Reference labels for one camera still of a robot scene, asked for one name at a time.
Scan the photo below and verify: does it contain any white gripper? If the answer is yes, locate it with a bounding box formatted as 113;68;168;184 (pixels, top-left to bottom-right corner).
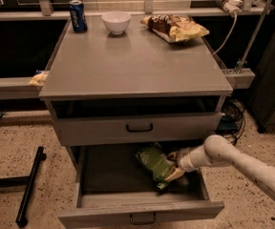
164;148;197;182

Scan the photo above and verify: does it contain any green rice chip bag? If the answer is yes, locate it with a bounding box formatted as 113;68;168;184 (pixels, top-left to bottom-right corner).
136;143;176;189

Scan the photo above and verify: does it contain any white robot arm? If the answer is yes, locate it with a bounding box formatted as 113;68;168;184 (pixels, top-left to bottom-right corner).
168;135;275;201

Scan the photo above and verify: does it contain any grey upper drawer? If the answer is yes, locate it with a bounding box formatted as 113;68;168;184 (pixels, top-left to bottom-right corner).
53;113;222;146

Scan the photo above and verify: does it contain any grey open middle drawer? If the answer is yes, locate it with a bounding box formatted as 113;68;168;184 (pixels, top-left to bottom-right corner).
58;144;224;229

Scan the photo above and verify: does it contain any grey drawer cabinet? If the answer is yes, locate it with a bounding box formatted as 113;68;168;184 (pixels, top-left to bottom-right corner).
38;14;234;164

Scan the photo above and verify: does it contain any yellow brown chip bag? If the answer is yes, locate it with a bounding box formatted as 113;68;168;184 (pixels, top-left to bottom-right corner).
140;14;209;43

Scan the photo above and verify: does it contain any white bowl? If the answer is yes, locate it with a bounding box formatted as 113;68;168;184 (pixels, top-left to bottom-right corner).
101;11;131;35

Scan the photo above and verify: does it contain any black floor stand bar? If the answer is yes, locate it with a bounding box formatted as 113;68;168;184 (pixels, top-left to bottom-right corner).
0;146;47;228

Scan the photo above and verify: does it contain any blue soda can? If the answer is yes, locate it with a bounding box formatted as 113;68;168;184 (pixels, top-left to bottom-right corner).
69;0;88;32

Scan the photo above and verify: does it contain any black cable bundle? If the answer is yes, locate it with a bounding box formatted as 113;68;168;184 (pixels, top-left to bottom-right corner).
215;98;246;146

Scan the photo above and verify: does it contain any white power cable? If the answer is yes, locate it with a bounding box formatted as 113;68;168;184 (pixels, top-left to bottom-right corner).
211;12;239;56

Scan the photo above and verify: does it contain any grey metal rail frame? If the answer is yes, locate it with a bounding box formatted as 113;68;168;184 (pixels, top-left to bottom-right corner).
0;68;255;100

